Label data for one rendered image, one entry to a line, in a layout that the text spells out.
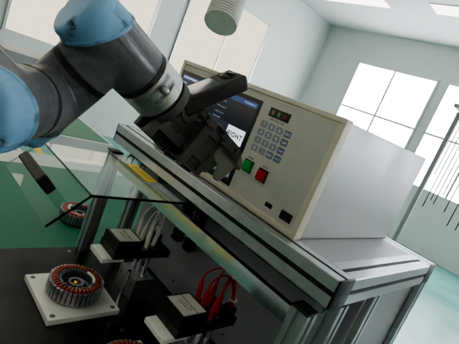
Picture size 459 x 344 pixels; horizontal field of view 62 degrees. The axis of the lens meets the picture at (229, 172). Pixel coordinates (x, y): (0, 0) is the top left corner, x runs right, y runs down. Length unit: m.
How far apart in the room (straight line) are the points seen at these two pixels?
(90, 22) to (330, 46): 8.18
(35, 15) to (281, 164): 4.84
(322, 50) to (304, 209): 8.04
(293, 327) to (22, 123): 0.44
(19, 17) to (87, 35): 4.85
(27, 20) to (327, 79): 5.52
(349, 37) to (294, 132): 7.78
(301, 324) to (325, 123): 0.30
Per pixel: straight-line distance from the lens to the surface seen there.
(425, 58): 7.62
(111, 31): 0.45
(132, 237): 0.88
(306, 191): 0.61
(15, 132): 0.34
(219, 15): 1.90
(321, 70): 8.44
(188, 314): 0.70
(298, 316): 0.59
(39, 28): 5.35
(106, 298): 0.92
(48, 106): 0.39
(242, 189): 0.69
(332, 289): 0.56
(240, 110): 0.73
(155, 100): 0.49
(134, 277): 0.93
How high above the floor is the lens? 1.29
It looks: 11 degrees down
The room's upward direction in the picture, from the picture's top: 22 degrees clockwise
